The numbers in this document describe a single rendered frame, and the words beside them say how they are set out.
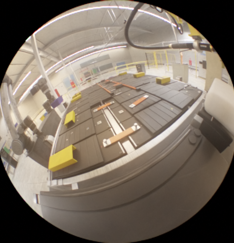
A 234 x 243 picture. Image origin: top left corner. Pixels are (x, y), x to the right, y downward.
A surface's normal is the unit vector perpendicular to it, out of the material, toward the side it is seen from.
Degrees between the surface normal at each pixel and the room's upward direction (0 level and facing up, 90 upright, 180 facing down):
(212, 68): 90
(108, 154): 0
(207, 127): 90
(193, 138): 0
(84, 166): 0
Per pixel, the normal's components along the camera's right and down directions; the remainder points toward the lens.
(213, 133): -0.89, 0.45
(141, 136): -0.28, -0.72
